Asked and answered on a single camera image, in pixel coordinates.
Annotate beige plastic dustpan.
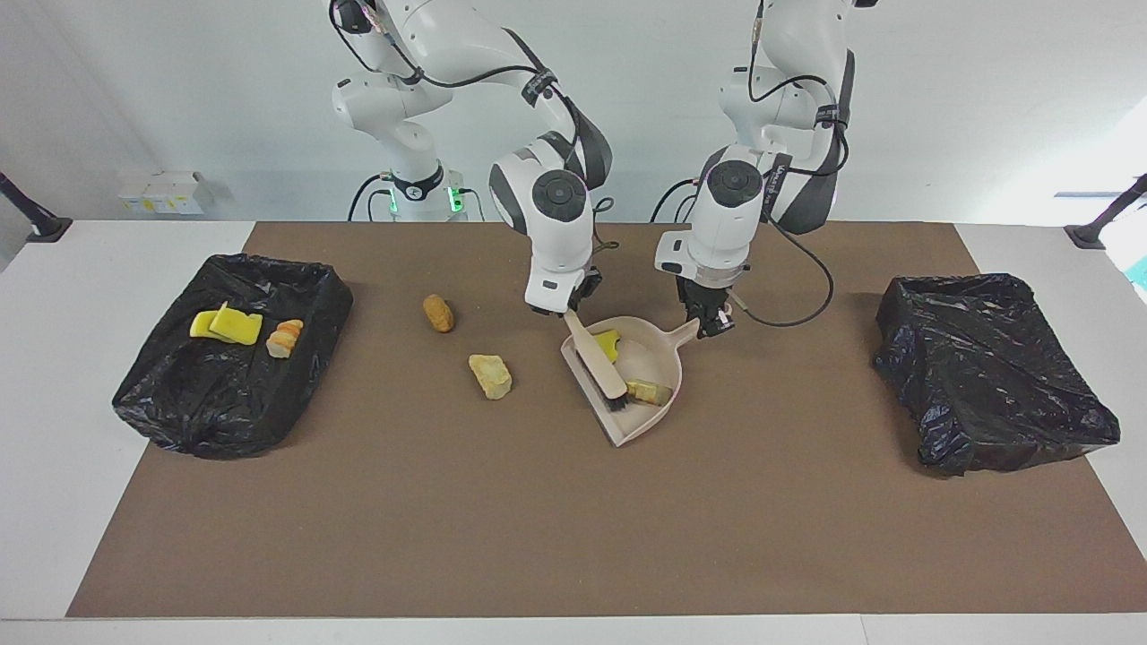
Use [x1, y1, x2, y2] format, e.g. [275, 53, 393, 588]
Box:
[561, 315, 702, 447]

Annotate beige brush with black bristles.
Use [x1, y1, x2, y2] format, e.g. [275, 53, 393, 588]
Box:
[564, 309, 630, 413]

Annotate beige bread chunk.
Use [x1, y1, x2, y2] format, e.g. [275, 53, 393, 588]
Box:
[468, 354, 513, 400]

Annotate bread piece with orange crust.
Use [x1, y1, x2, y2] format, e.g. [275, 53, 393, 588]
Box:
[266, 320, 305, 359]

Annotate bin with black trash bag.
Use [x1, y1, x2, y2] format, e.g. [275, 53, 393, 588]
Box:
[872, 273, 1122, 477]
[112, 254, 355, 460]

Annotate brown table mat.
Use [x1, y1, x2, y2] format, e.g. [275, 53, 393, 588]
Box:
[67, 221, 1147, 619]

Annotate black left base cable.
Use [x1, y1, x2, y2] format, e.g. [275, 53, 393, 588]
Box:
[651, 177, 709, 222]

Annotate black base cable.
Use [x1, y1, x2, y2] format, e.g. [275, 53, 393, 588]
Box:
[651, 177, 709, 222]
[348, 173, 395, 222]

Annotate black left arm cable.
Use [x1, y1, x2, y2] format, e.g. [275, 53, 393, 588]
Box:
[730, 36, 848, 328]

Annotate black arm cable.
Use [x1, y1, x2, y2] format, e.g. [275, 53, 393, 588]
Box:
[730, 36, 848, 328]
[327, 0, 619, 256]

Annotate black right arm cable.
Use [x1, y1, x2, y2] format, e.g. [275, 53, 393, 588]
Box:
[327, 0, 619, 256]

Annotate black right base cable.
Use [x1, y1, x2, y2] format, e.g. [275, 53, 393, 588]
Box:
[348, 173, 395, 222]

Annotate white wall socket boxes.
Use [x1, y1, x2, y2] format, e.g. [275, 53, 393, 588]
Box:
[118, 172, 205, 216]

